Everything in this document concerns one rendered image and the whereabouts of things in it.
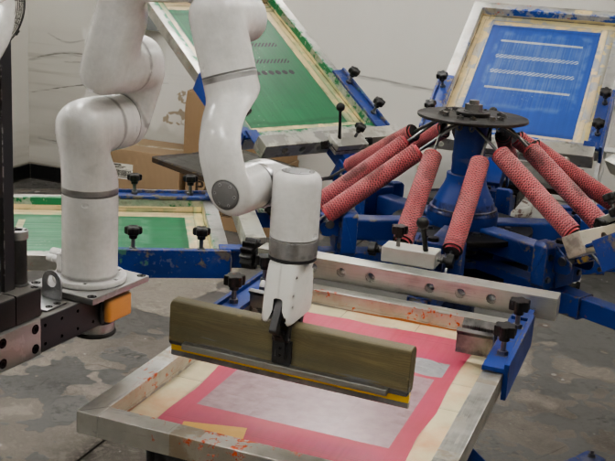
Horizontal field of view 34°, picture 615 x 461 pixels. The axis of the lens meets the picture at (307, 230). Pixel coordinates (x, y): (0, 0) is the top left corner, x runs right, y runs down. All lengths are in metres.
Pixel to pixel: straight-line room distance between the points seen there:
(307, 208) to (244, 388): 0.44
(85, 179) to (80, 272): 0.16
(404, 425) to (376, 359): 0.21
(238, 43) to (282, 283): 0.36
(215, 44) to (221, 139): 0.14
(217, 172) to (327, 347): 0.32
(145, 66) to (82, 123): 0.14
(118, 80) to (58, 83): 5.65
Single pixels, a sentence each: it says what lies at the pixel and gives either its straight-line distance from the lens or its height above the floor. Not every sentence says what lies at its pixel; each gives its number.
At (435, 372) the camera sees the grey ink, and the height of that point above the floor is 0.96.
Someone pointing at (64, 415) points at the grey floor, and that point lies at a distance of 3.88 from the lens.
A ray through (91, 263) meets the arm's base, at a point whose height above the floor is 1.18.
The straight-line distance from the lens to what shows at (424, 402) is 1.81.
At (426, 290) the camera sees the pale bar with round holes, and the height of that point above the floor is 1.01.
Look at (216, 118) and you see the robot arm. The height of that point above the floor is 1.46.
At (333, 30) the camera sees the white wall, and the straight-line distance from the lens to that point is 6.34.
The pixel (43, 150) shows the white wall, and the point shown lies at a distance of 7.45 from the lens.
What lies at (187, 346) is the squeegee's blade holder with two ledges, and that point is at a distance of 1.65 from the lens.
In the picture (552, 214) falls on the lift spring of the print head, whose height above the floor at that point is 1.13.
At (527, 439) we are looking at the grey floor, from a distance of 3.93.
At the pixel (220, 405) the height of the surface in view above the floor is 0.96.
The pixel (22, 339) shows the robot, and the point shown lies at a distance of 1.62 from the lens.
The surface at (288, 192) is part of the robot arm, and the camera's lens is 1.49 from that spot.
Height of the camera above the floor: 1.71
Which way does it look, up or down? 16 degrees down
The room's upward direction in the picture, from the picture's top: 4 degrees clockwise
